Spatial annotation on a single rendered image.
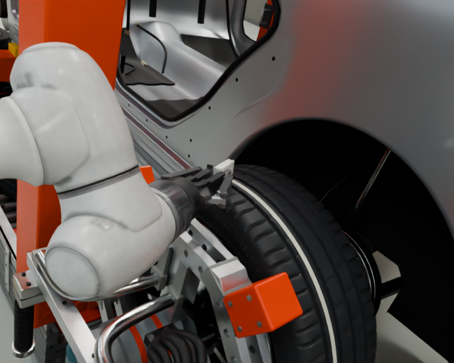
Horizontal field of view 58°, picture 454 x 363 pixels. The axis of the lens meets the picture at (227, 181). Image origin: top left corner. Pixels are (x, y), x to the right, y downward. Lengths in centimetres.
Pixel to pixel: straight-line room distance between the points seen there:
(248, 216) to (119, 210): 32
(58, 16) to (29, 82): 42
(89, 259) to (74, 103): 17
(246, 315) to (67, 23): 63
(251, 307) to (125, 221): 26
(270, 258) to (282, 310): 10
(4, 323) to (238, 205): 149
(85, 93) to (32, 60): 6
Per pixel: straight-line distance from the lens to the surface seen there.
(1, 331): 205
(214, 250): 74
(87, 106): 48
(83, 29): 92
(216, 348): 95
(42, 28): 91
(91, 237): 46
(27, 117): 47
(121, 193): 48
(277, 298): 65
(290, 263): 73
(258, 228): 73
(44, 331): 160
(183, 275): 76
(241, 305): 66
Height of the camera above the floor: 157
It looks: 28 degrees down
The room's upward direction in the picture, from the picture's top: 16 degrees clockwise
